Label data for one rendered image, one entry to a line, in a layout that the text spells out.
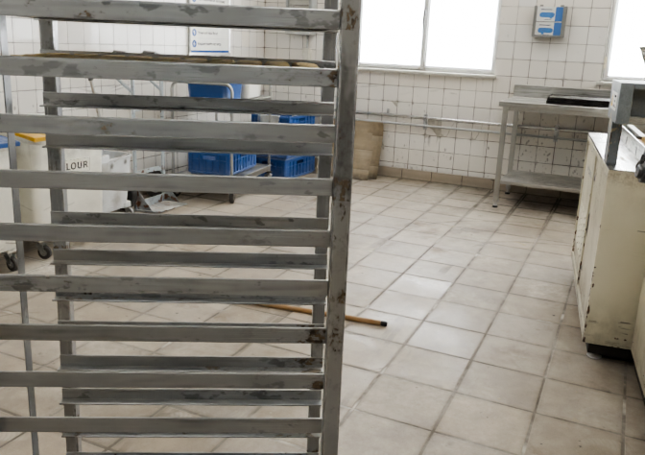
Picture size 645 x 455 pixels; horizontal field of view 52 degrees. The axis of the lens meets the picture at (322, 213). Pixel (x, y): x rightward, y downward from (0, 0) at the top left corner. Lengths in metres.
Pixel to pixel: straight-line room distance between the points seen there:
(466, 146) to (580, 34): 1.37
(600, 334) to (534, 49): 3.65
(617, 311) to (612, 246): 0.28
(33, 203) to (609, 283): 2.99
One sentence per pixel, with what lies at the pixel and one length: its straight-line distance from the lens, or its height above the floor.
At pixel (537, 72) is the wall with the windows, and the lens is 6.27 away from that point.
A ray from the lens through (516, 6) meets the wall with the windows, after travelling 6.31.
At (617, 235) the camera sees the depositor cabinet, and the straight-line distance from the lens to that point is 2.95.
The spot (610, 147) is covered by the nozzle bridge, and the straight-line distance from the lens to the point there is 2.98.
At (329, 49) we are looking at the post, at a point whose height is 1.27.
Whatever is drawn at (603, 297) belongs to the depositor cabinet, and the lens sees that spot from 3.02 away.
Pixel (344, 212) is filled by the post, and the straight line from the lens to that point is 1.09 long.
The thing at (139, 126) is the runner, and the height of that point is 1.14.
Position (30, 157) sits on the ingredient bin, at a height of 0.60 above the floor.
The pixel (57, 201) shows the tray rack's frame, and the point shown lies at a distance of 1.63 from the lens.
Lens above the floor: 1.29
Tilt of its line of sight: 15 degrees down
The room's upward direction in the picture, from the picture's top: 2 degrees clockwise
